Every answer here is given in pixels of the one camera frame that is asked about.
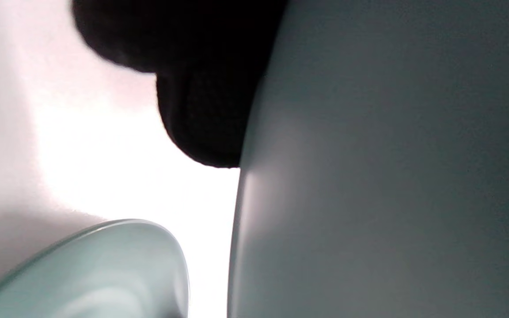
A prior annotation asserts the person's left hand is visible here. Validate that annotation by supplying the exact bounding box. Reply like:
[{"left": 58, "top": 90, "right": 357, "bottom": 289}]
[{"left": 72, "top": 0, "right": 289, "bottom": 168}]

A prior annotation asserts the teal round plate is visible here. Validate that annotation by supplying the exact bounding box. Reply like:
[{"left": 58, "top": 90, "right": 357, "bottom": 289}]
[
  {"left": 0, "top": 219, "right": 190, "bottom": 318},
  {"left": 227, "top": 0, "right": 509, "bottom": 318}
]

